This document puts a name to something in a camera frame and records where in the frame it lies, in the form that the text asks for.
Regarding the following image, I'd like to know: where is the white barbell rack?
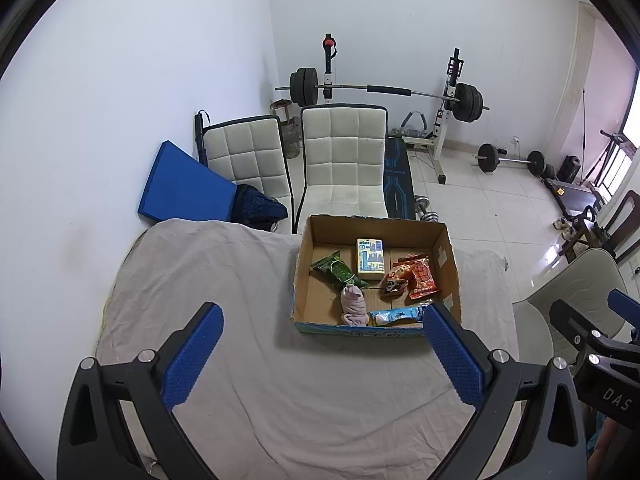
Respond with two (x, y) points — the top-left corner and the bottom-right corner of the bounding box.
(321, 32), (463, 184)

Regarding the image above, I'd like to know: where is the beige chair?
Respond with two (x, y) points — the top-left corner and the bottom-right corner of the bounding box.
(513, 248), (631, 364)

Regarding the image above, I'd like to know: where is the orange snack bag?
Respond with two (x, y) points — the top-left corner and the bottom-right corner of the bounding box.
(380, 262), (416, 298)

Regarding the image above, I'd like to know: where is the yellow tissue pack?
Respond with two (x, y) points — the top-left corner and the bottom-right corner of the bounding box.
(356, 238), (386, 281)

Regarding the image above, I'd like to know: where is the light blue snack packet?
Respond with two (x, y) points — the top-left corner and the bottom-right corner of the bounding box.
(369, 300), (433, 327)

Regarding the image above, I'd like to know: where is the white padded chair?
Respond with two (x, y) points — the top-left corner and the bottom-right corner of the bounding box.
(203, 115), (294, 234)
(296, 104), (388, 231)

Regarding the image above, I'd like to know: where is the chrome dumbbell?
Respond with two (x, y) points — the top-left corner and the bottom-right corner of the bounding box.
(413, 195), (439, 222)

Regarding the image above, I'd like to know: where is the left white padded chair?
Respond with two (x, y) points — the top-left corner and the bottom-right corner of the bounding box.
(203, 115), (294, 234)

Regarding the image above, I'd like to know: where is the dark wooden stool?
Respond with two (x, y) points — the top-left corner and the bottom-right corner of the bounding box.
(559, 205), (608, 263)

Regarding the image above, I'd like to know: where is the floor barbell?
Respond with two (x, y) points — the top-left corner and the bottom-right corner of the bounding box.
(475, 143), (547, 177)

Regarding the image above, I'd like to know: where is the pink plush toy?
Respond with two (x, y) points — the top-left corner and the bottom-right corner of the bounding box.
(341, 285), (369, 326)

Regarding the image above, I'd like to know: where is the green snack bag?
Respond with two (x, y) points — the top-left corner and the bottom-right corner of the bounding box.
(311, 250), (370, 292)

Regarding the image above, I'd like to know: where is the red floral wipes pack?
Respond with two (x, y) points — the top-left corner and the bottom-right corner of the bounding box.
(393, 255), (438, 301)

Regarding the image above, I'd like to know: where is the rack barbell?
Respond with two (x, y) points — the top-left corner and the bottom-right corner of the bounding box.
(274, 67), (489, 124)

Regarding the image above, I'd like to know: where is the dark blue garment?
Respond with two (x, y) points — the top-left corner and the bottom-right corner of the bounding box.
(230, 184), (288, 232)

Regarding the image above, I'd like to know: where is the grey table cloth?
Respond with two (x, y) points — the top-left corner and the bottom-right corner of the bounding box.
(96, 214), (518, 479)

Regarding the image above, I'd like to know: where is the black blue weight bench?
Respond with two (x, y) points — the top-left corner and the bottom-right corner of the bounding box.
(383, 136), (416, 220)

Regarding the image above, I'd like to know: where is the open cardboard box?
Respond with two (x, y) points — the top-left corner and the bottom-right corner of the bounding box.
(292, 214), (461, 337)

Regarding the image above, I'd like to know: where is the right white padded chair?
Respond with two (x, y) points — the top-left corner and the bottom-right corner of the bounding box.
(296, 104), (388, 231)

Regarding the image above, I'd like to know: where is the blue foam mat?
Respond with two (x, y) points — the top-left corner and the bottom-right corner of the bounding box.
(138, 141), (236, 222)

